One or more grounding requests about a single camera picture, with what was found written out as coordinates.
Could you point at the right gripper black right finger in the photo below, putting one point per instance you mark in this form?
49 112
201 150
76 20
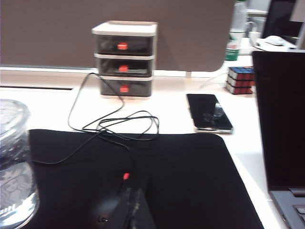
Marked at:
143 212

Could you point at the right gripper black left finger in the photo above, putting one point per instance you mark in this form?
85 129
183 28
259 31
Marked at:
127 212

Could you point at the clear plastic cup with lid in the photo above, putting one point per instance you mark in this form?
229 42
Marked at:
14 167

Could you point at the black open laptop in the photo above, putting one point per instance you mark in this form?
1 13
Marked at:
281 119

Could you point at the black fabric mouse pad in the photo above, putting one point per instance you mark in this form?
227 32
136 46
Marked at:
202 179

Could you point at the black smartphone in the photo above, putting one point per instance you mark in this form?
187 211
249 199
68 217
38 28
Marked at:
207 109

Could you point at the Rubik's cube puzzle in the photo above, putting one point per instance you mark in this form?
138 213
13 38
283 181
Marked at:
239 81

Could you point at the brown fabric desk divider panel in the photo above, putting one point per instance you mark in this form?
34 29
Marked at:
47 35

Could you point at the white mug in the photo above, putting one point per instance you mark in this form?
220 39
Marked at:
253 38

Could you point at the clear bottle with green label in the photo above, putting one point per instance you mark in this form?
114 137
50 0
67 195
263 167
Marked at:
236 23

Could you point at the white computer mouse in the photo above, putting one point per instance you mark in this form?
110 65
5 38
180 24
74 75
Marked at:
274 40

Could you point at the black background monitor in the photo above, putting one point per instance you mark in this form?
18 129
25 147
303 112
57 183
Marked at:
278 19

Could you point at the white divider mounting bracket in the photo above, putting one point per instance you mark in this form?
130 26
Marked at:
188 74

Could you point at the white desktop drawer organizer frame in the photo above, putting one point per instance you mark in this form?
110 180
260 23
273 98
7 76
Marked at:
124 26

